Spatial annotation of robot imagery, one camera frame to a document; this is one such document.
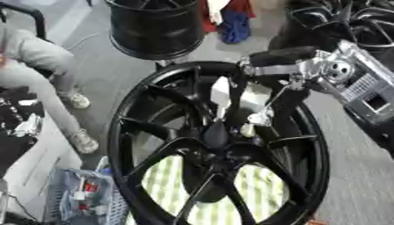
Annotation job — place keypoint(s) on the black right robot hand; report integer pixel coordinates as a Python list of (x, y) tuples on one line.
[(287, 57)]

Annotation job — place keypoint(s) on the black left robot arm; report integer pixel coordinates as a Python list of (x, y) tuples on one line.
[(20, 117)]

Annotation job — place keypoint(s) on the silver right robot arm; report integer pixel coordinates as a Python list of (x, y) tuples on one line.
[(359, 85)]

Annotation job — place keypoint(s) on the black spoked wheel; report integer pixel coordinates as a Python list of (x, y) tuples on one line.
[(313, 17), (221, 164), (377, 26)]

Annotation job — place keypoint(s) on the white pin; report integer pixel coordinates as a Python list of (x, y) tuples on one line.
[(221, 92), (255, 98), (248, 130)]

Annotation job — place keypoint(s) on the black wheel rim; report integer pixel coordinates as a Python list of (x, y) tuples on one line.
[(156, 29)]

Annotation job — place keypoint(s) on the person's hand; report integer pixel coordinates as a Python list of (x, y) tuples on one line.
[(217, 13)]

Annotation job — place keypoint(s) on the pale blue plastic basket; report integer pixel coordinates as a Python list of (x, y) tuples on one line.
[(102, 202)]

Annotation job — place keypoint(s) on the red item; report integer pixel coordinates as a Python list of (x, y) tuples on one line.
[(90, 187)]

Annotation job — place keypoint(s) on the white bottle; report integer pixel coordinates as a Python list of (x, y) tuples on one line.
[(79, 194)]

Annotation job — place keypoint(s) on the black chair frame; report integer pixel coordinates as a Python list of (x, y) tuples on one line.
[(36, 17)]

